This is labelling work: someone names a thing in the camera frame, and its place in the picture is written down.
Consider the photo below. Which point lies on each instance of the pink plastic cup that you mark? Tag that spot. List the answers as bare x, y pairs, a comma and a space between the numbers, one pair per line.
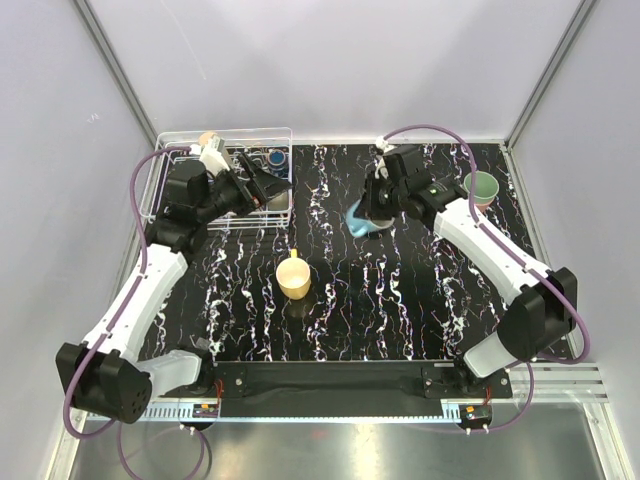
482, 203

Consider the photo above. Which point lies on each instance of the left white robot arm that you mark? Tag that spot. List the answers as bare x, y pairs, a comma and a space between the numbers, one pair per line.
103, 374

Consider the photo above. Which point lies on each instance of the mint green cup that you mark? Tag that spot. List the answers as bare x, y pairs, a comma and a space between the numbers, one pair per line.
486, 185

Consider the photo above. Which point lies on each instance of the tan beige tall cup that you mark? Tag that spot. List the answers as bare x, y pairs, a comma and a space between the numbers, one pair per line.
208, 138

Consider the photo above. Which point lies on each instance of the white wire dish rack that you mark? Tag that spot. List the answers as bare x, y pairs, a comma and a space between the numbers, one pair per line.
255, 143

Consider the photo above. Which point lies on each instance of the light blue cup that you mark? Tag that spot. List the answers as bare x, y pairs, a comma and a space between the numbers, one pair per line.
359, 227

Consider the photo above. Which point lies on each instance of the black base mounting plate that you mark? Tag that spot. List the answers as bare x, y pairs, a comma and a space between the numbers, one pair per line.
431, 379

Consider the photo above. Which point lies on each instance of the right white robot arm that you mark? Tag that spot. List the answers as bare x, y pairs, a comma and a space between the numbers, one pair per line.
541, 303

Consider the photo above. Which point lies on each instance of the beige small mug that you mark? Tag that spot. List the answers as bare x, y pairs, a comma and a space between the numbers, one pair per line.
279, 203

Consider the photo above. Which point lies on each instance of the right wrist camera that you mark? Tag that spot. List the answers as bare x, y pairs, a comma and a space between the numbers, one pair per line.
382, 147

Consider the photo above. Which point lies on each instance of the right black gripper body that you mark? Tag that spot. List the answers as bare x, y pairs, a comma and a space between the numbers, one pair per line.
391, 195

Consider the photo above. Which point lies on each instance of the yellow cup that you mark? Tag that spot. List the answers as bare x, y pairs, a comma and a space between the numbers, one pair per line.
293, 276

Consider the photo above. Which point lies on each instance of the right orange connector box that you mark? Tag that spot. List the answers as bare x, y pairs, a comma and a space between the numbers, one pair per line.
477, 414

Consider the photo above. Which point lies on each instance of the black marble pattern mat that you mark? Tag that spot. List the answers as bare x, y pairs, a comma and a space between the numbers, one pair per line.
403, 294

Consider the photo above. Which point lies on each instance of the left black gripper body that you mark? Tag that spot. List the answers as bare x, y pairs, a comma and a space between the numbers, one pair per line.
231, 195

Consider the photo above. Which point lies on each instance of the slotted cable duct rail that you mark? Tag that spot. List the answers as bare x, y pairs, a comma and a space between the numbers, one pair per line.
238, 411

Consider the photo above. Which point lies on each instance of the left orange connector box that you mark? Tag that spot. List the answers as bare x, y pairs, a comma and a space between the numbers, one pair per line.
205, 410

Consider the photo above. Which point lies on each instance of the dark blue mug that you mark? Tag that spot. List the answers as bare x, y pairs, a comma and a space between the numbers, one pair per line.
277, 161

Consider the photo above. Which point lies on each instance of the orange connector box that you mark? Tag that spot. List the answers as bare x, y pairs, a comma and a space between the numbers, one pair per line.
477, 414
205, 410

